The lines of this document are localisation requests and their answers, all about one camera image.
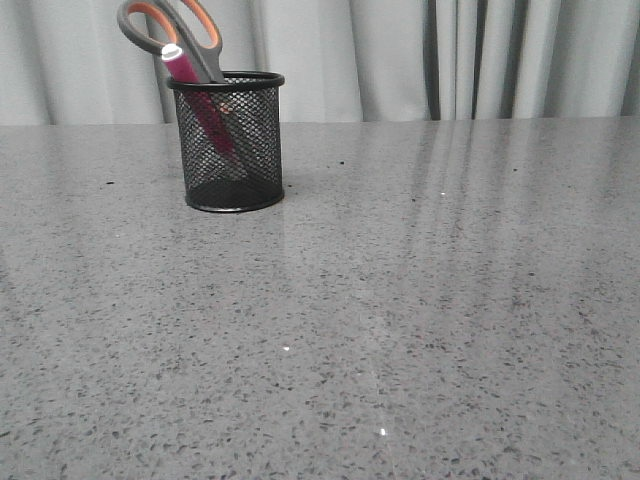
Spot grey orange scissors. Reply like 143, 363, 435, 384
116, 0, 251, 176

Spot pink marker pen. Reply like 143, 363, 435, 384
161, 43, 236, 162

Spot black mesh pen holder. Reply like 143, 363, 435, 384
167, 71, 285, 213

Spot grey curtain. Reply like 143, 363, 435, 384
1, 1, 639, 125

